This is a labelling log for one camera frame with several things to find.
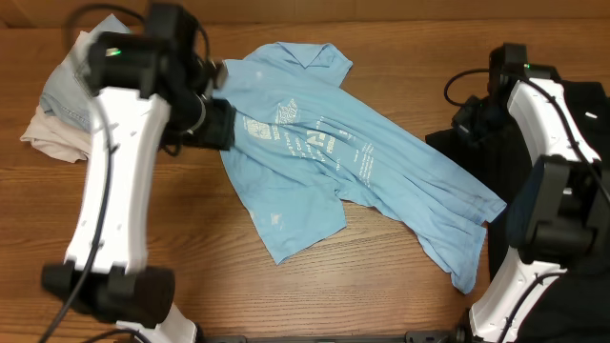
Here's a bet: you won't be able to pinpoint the folded white cloth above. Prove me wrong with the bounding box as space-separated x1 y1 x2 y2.
19 30 96 164

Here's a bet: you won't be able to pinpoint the light blue printed t-shirt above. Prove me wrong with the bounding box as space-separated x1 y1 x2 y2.
218 42 505 293

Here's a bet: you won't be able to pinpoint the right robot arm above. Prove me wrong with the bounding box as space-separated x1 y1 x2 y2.
452 43 609 342

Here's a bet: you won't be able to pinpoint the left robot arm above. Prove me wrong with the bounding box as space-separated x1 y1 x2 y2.
41 3 235 342

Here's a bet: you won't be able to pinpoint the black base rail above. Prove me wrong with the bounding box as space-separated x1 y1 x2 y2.
196 328 479 343

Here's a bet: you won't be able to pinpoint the black garment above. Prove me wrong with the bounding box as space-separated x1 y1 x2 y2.
426 79 609 342

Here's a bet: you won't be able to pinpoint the folded light denim jeans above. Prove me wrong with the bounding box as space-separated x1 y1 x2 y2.
39 14 130 131

